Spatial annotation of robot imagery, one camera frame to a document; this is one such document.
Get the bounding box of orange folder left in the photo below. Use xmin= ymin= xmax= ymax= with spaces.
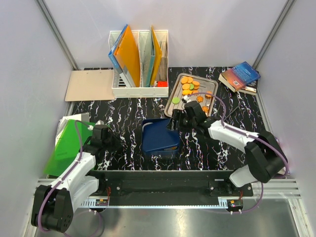
xmin=114 ymin=24 xmax=140 ymax=87

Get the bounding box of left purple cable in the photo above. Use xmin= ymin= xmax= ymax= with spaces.
xmin=37 ymin=120 xmax=94 ymax=233

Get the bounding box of metal baking tray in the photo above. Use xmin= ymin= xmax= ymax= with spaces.
xmin=164 ymin=73 xmax=218 ymax=117

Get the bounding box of white file organizer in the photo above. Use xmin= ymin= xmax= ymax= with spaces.
xmin=108 ymin=30 xmax=169 ymax=98

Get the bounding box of beige clipboard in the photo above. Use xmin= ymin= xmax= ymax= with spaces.
xmin=65 ymin=70 xmax=115 ymax=102

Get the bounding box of orange flower cookie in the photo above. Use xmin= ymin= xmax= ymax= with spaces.
xmin=205 ymin=91 xmax=213 ymax=99

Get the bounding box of green round cookie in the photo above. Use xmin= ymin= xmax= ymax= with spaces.
xmin=172 ymin=97 xmax=180 ymax=105

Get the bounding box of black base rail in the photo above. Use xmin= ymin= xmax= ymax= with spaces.
xmin=92 ymin=170 xmax=253 ymax=208

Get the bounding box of green folder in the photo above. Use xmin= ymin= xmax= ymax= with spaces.
xmin=43 ymin=119 xmax=80 ymax=176

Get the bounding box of orange folder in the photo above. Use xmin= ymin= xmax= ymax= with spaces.
xmin=114 ymin=24 xmax=140 ymax=87
xmin=150 ymin=25 xmax=162 ymax=86

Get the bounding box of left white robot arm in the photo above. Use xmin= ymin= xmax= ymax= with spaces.
xmin=31 ymin=121 xmax=122 ymax=233

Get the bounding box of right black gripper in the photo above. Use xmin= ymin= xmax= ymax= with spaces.
xmin=165 ymin=109 xmax=197 ymax=133

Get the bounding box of purple cable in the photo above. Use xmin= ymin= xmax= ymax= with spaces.
xmin=185 ymin=92 xmax=289 ymax=178
xmin=37 ymin=120 xmax=94 ymax=233

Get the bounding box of orange folder right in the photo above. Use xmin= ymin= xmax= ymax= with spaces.
xmin=150 ymin=25 xmax=162 ymax=86

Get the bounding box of lower paperback book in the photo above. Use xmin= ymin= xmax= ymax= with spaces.
xmin=218 ymin=74 xmax=258 ymax=95

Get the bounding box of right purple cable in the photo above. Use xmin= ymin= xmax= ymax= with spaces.
xmin=185 ymin=92 xmax=289 ymax=178

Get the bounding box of blue tin lid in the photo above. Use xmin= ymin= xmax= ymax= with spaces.
xmin=141 ymin=118 xmax=180 ymax=153

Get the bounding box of blue cover book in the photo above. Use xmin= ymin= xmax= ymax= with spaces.
xmin=221 ymin=62 xmax=261 ymax=91

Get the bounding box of black marble mat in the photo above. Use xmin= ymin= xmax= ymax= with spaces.
xmin=68 ymin=67 xmax=265 ymax=171

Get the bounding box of blue cookie tin box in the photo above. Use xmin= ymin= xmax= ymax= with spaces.
xmin=141 ymin=118 xmax=180 ymax=157

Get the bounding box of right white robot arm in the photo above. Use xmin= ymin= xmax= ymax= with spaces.
xmin=166 ymin=101 xmax=288 ymax=196

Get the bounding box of red small box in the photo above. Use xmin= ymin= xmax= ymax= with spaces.
xmin=157 ymin=81 xmax=168 ymax=87

